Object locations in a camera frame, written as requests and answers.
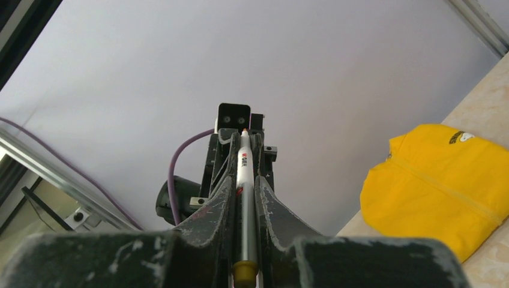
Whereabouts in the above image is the aluminium frame post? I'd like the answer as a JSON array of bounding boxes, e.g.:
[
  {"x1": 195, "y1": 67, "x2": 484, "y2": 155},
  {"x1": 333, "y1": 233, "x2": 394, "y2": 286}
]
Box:
[{"x1": 445, "y1": 0, "x2": 508, "y2": 58}]

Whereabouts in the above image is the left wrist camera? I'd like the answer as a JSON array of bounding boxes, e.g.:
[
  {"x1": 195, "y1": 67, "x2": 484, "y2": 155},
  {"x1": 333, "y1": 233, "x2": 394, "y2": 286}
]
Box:
[{"x1": 215, "y1": 103, "x2": 251, "y2": 133}]

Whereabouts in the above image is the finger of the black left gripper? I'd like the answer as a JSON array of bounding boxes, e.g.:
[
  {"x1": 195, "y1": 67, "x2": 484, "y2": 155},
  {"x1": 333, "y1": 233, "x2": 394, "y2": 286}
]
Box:
[
  {"x1": 210, "y1": 128, "x2": 238, "y2": 191},
  {"x1": 249, "y1": 131, "x2": 265, "y2": 178}
]

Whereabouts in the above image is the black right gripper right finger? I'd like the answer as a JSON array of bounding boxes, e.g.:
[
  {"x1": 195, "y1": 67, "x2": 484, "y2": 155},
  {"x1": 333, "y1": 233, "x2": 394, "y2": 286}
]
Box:
[{"x1": 255, "y1": 176, "x2": 470, "y2": 287}]

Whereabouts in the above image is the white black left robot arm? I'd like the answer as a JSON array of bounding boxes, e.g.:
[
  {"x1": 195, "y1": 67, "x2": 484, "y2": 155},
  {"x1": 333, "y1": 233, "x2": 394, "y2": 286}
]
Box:
[{"x1": 155, "y1": 113, "x2": 277, "y2": 226}]

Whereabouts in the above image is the white marker pen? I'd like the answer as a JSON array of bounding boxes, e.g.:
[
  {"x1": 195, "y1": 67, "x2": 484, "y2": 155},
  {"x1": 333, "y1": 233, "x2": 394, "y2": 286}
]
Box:
[{"x1": 232, "y1": 130, "x2": 259, "y2": 287}]

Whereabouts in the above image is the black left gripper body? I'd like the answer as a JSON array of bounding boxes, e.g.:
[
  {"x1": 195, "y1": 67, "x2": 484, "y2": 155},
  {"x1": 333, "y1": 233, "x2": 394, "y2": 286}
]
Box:
[{"x1": 199, "y1": 113, "x2": 277, "y2": 198}]

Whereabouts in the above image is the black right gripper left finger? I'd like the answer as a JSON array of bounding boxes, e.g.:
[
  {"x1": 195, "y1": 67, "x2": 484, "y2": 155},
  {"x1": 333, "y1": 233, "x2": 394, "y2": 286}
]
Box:
[{"x1": 1, "y1": 176, "x2": 235, "y2": 287}]

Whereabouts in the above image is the yellow folded cloth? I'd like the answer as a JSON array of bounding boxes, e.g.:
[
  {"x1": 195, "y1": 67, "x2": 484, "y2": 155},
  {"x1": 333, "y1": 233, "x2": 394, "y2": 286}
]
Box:
[{"x1": 360, "y1": 124, "x2": 508, "y2": 261}]

